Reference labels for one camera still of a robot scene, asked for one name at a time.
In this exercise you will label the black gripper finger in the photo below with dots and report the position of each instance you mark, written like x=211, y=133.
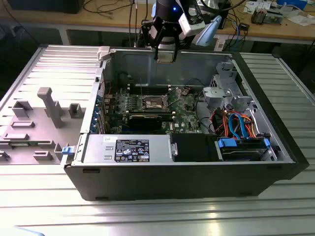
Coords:
x=178, y=37
x=147, y=34

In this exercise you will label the silver square CPU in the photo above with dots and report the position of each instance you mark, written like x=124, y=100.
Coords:
x=165, y=59

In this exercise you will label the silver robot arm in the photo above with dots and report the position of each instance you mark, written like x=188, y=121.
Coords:
x=209, y=32

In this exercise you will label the black RAM slot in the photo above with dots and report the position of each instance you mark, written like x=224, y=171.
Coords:
x=150, y=92
x=147, y=111
x=150, y=87
x=168, y=117

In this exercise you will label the black CPU socket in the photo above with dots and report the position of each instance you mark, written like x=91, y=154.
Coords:
x=153, y=102

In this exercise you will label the long wooden desk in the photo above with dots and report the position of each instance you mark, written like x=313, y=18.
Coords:
x=103, y=19

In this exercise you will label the pale grey case latch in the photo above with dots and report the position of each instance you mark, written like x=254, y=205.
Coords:
x=103, y=52

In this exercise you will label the upright black box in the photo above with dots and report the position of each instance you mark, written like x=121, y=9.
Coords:
x=226, y=20

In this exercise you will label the round coin cell battery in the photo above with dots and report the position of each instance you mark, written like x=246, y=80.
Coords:
x=186, y=92

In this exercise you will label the small black adapter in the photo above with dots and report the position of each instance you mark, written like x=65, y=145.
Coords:
x=244, y=26

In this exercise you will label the grey metal disk bay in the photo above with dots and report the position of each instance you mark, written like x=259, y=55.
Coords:
x=221, y=93

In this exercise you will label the white printed card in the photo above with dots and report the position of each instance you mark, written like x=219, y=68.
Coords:
x=251, y=6

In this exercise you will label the green motherboard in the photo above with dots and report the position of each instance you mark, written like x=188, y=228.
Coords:
x=182, y=118

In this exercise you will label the finned metal cooler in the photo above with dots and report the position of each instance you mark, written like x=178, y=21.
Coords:
x=258, y=16

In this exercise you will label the black graphics card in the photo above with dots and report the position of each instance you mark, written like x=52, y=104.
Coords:
x=145, y=123

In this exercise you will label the grey electronic device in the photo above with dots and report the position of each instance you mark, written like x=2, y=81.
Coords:
x=273, y=17

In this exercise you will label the large black device case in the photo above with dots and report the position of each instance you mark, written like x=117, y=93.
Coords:
x=44, y=6

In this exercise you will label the hard disk in blue carrier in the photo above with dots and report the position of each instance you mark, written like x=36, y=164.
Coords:
x=226, y=143

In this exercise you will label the blue cardboard box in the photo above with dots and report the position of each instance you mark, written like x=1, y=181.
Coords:
x=295, y=3

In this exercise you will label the white paper sheets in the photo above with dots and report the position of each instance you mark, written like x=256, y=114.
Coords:
x=300, y=20

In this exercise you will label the silver power supply unit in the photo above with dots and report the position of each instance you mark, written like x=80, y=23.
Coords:
x=98, y=150

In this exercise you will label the grey plastic parts rack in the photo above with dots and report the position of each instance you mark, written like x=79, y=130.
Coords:
x=41, y=127

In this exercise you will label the blue case latch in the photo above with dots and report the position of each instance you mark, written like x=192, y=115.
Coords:
x=67, y=151

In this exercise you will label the black PC case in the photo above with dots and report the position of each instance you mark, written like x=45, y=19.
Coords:
x=172, y=182

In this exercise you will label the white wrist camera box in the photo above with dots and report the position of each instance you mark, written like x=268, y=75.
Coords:
x=189, y=27

